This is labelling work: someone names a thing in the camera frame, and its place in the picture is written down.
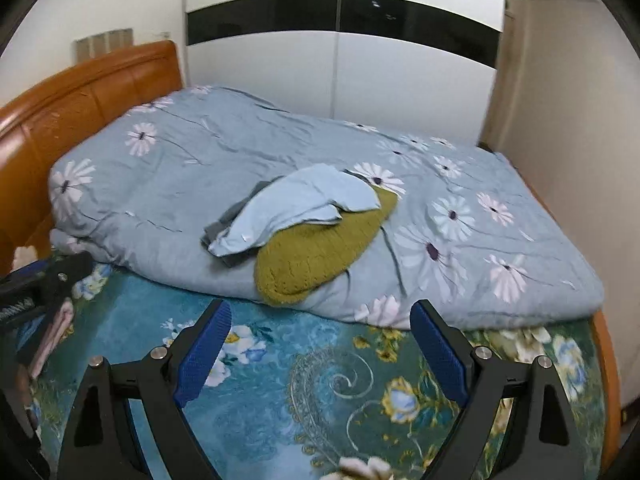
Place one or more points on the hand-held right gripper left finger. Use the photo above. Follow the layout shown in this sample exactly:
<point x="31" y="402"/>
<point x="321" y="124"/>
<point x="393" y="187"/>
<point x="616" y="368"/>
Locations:
<point x="202" y="360"/>

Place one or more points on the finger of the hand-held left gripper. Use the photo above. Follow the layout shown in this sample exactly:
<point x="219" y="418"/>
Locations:
<point x="67" y="272"/>

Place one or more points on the light blue floral quilt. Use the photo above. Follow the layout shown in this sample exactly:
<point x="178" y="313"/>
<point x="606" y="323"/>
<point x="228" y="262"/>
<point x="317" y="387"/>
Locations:
<point x="200" y="170"/>

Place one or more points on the green knitted sweater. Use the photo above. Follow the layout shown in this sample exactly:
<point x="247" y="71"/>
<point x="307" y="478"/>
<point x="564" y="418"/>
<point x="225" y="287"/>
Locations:
<point x="310" y="255"/>

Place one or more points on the grey garment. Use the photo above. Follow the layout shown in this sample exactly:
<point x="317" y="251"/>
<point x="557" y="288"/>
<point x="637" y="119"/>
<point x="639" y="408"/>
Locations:
<point x="220" y="227"/>

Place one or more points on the pink striped cloth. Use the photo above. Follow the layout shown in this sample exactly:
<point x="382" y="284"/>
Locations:
<point x="52" y="340"/>

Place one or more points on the white wardrobe with black stripe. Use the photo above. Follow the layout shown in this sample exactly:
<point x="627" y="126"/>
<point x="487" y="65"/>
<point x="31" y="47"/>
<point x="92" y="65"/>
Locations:
<point x="260" y="60"/>

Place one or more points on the light blue shirt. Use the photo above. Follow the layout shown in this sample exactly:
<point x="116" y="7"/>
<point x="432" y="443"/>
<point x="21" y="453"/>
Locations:
<point x="300" y="200"/>

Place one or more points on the orange wooden headboard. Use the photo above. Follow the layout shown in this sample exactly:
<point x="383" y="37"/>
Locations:
<point x="75" y="100"/>

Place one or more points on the teal floral bed sheet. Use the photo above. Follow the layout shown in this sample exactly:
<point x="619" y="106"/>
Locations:
<point x="310" y="390"/>

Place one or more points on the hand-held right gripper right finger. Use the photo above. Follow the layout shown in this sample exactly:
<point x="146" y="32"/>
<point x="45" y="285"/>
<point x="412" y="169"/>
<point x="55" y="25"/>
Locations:
<point x="440" y="360"/>

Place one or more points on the beige wall panel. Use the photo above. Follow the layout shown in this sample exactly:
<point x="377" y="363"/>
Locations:
<point x="105" y="45"/>

